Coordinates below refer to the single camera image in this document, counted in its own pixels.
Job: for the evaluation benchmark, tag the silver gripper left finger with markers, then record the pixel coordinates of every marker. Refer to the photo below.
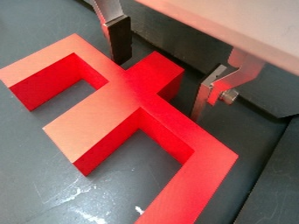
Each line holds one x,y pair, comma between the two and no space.
116,27

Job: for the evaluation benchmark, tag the red E-shaped block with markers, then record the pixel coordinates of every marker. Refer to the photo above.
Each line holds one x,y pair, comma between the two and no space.
128,102

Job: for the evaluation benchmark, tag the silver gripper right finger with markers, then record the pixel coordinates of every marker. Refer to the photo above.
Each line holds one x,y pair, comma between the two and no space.
219,85

